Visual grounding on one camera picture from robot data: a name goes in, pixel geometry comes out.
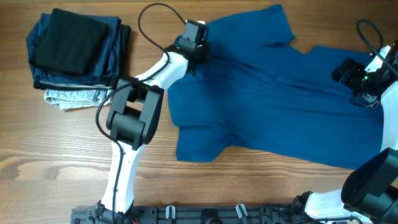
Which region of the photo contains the blue polo shirt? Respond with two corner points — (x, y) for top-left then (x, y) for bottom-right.
(168, 4), (383, 169)

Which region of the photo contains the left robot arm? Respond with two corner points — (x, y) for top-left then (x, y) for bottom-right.
(88, 20), (210, 223)

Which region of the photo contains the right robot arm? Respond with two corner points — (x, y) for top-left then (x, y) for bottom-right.
(289, 44), (397, 223)

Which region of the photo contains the folded dark blue garment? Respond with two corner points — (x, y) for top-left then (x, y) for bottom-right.
(26, 13), (130, 85)

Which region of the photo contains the folded light grey garment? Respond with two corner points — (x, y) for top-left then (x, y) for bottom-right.
(44, 89), (112, 110)

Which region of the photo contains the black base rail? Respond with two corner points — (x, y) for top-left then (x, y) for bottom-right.
(70, 203), (348, 224)

